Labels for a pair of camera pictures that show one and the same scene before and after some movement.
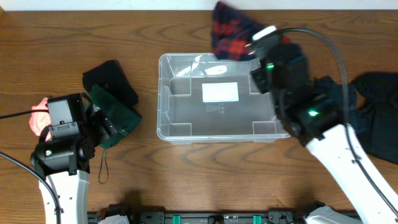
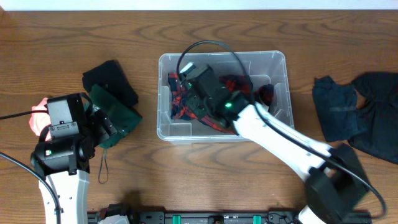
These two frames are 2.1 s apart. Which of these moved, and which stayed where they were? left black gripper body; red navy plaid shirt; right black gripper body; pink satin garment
Moved: right black gripper body; red navy plaid shirt
Stayed: pink satin garment; left black gripper body
